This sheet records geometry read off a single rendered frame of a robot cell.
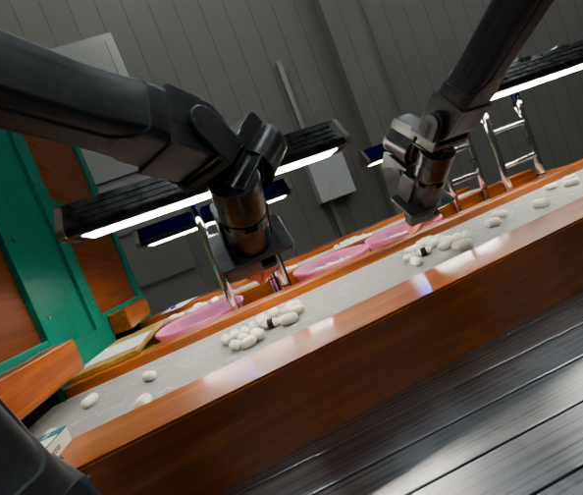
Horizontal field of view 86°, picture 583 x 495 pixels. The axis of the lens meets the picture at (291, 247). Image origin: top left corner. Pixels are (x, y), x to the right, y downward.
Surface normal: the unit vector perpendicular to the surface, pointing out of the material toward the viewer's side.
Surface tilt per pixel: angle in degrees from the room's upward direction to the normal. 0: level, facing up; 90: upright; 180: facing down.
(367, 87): 90
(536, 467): 0
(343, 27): 90
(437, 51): 90
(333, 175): 90
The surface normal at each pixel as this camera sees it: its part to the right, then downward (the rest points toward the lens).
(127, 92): 0.58, -0.30
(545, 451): -0.36, -0.93
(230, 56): 0.14, 0.01
